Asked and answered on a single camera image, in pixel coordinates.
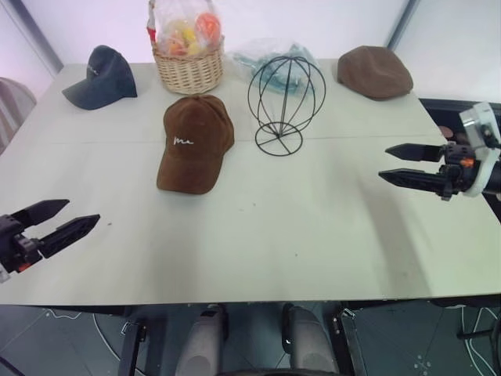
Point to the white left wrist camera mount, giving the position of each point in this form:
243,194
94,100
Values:
3,274

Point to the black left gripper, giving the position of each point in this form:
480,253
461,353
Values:
15,243

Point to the grey right robot leg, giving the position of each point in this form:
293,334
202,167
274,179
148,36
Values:
309,340

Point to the striped grey chair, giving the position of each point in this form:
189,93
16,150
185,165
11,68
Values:
13,109

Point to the clear bag of fruit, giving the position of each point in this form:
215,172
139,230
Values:
188,31

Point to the dark navy baseball cap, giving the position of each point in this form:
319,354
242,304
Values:
102,80

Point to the brown flat cap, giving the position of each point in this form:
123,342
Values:
373,74

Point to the grey robot leg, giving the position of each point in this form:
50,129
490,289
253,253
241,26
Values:
309,340
203,344

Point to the wicker basket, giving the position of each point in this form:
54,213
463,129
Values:
189,70

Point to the black table leg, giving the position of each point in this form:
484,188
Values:
131,344
348,337

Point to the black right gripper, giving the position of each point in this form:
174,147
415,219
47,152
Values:
457,172

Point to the black tray with round items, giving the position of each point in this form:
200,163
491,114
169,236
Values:
442,117

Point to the clear bag with teal cloth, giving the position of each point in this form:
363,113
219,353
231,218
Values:
242,60

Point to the grey left robot leg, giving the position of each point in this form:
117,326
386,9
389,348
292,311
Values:
203,344

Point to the brown embroidered baseball cap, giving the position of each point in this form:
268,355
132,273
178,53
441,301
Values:
193,145

